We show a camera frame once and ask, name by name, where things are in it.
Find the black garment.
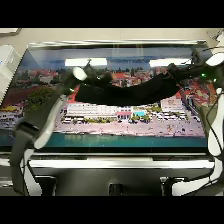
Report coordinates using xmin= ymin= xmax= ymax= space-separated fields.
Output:
xmin=74 ymin=71 xmax=183 ymax=108

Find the white box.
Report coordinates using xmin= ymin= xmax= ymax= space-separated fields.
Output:
xmin=0 ymin=44 xmax=22 ymax=102

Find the black cable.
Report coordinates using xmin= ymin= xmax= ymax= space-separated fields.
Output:
xmin=199 ymin=96 xmax=224 ymax=196

